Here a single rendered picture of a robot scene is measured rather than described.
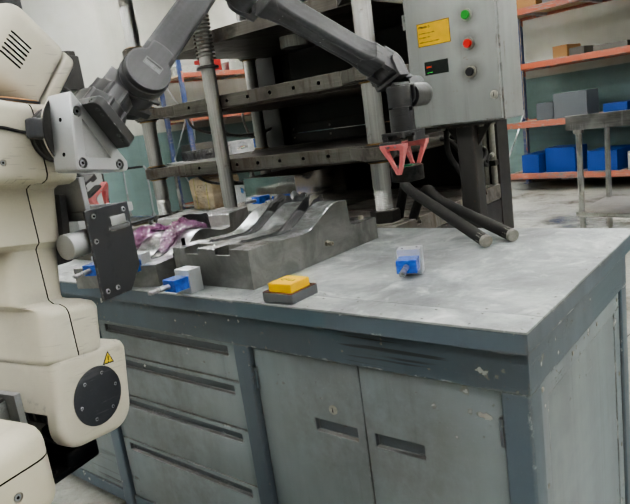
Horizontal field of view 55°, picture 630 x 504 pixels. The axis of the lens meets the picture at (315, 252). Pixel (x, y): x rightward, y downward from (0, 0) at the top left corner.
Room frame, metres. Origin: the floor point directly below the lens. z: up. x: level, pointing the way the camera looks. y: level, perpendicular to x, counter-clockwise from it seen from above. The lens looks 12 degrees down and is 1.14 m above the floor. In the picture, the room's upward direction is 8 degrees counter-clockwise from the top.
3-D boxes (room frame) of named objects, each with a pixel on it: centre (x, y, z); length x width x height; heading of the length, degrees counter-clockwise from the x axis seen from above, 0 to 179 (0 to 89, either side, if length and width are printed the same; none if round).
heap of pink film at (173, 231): (1.72, 0.40, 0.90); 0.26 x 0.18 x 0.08; 157
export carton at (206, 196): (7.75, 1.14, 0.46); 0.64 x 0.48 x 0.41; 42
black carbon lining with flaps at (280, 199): (1.56, 0.10, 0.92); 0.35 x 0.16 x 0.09; 140
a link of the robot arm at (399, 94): (1.48, -0.25, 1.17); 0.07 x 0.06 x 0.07; 133
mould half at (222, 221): (1.73, 0.41, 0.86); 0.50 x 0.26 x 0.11; 157
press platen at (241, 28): (2.61, -0.05, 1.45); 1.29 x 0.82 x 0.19; 50
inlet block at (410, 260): (1.21, -0.18, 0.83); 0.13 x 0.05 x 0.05; 161
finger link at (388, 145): (1.46, -0.23, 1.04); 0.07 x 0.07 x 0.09; 50
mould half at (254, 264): (1.56, 0.08, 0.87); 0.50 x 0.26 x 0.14; 140
